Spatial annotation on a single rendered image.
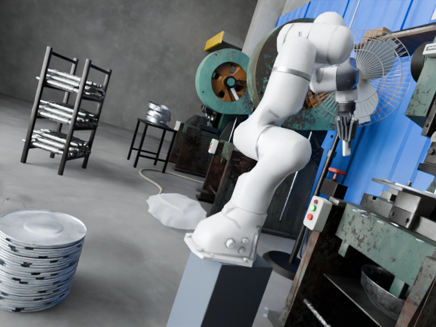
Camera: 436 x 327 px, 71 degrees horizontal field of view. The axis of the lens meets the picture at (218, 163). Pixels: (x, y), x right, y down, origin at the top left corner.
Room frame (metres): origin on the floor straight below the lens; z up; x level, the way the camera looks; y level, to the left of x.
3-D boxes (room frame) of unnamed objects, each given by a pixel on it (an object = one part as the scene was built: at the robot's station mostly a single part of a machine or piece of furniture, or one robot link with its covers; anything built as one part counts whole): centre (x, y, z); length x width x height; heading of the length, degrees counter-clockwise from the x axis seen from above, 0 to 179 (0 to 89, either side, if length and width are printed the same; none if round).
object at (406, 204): (1.10, -0.69, 0.72); 0.25 x 0.14 x 0.14; 110
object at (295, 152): (0.85, -0.15, 0.71); 0.18 x 0.11 x 0.25; 41
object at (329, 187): (1.37, -0.53, 0.62); 0.10 x 0.06 x 0.20; 20
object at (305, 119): (2.91, -0.62, 0.87); 1.53 x 0.99 x 1.74; 108
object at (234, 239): (0.86, -0.09, 0.52); 0.22 x 0.19 x 0.14; 119
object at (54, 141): (2.60, 1.36, 0.47); 0.46 x 0.43 x 0.95; 90
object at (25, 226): (1.05, 0.53, 0.25); 0.29 x 0.29 x 0.01
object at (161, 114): (3.75, 0.87, 0.40); 0.45 x 0.40 x 0.79; 32
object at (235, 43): (7.02, 0.49, 2.44); 1.25 x 0.92 x 0.27; 20
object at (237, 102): (4.55, 0.03, 0.87); 1.53 x 0.99 x 1.74; 113
